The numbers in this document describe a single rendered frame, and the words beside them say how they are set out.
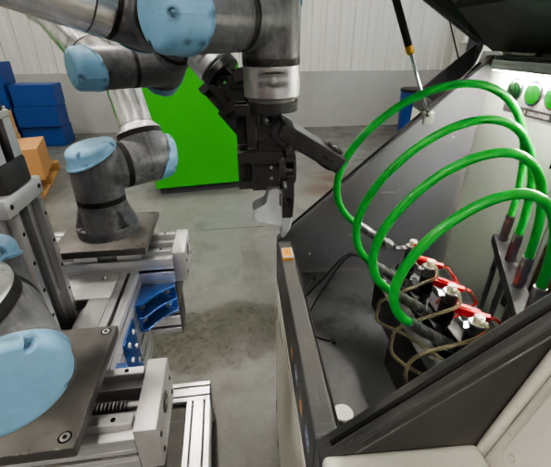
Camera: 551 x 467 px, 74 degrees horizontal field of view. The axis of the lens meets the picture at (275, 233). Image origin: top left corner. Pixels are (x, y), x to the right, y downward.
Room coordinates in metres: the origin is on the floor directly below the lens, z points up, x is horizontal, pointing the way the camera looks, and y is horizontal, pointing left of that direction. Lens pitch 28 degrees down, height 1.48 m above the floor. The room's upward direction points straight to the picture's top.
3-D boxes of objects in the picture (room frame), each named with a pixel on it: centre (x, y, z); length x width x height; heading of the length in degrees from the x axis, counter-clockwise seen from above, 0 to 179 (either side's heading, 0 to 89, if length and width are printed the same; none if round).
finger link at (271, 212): (0.51, 0.00, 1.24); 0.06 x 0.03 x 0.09; 95
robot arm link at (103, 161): (0.86, 0.43, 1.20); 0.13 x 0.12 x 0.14; 133
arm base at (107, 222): (0.86, 0.44, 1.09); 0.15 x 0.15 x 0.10
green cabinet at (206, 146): (4.21, 0.93, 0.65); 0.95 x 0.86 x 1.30; 106
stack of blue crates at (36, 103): (5.91, 3.98, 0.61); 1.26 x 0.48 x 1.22; 98
